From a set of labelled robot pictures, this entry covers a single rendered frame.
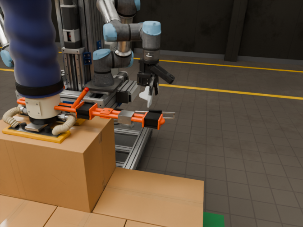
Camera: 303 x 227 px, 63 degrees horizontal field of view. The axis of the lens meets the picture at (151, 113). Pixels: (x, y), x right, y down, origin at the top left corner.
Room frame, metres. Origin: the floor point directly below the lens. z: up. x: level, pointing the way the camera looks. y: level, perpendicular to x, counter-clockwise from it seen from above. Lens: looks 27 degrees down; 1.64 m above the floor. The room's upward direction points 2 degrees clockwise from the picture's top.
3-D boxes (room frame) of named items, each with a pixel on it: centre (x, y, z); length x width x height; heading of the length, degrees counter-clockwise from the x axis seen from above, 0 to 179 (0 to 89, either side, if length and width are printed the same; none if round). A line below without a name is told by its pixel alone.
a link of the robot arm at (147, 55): (1.07, 0.01, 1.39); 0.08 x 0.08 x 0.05
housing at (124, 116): (1.09, 0.12, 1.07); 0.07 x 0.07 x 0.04; 77
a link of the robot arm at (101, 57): (1.65, 0.34, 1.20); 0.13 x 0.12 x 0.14; 109
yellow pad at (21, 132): (1.10, 0.60, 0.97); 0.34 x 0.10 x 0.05; 77
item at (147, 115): (1.05, -0.01, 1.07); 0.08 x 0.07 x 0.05; 77
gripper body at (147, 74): (1.07, 0.02, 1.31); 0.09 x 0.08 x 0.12; 77
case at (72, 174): (1.21, 0.57, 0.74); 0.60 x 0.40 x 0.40; 78
